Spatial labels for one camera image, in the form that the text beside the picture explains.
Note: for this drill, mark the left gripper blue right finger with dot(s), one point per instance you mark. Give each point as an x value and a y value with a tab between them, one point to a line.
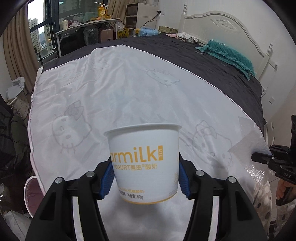
185	176

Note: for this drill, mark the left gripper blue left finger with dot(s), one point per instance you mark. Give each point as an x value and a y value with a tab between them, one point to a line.
107	177

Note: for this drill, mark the clear bubble wrap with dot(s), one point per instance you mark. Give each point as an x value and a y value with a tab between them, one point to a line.
252	141

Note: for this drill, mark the white yogurt cup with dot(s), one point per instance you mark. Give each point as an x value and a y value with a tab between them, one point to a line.
145	160

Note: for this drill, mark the white trash bin pink liner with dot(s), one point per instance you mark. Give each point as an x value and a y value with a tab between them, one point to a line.
32	195

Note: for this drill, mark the person right hand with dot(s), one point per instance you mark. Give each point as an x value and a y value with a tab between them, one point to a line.
281	188

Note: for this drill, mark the white Hello Kitty sheet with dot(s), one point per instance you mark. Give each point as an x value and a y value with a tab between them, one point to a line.
75	103

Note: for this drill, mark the black duffel bag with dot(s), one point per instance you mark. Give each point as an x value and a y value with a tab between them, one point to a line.
15	148

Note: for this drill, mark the teal cloth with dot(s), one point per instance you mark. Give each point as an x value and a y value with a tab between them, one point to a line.
230	56

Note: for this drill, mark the white laundry basket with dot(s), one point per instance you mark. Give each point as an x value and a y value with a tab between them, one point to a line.
16	99

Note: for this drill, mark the beige left curtain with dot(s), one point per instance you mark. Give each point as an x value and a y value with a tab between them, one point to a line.
19	51

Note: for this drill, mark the beige curtain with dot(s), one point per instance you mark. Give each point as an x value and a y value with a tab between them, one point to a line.
19	51
117	8

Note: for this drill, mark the light blue plush toy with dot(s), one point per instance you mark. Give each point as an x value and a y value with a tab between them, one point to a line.
142	32

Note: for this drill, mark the white folding table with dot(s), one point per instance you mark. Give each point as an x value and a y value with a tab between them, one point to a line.
90	31

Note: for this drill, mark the white shelf cabinet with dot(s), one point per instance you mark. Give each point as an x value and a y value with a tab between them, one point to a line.
140	15

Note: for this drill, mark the yellow toy on table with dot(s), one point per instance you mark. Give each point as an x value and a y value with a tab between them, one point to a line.
102	11

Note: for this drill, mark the beige right curtain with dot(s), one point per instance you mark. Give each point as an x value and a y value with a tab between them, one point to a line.
117	8

